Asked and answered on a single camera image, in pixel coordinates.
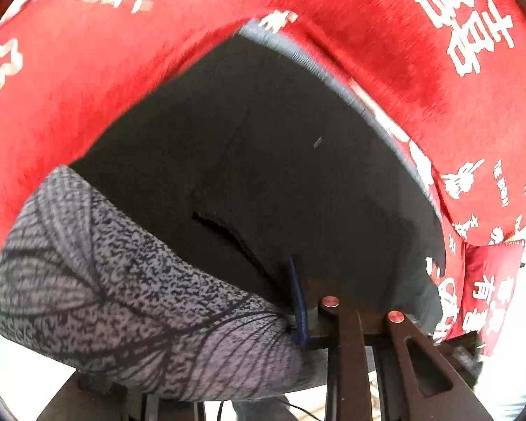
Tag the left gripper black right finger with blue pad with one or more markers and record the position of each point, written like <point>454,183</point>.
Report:
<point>383,366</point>

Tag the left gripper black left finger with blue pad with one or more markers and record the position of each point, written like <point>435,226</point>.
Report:
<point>87,397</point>

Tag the black pants with grey waistband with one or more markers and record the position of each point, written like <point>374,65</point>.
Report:
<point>159,257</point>

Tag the red printed pillow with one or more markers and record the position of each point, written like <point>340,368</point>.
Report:
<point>490,282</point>

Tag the red blanket with white characters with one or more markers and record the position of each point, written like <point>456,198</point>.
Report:
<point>445,78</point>

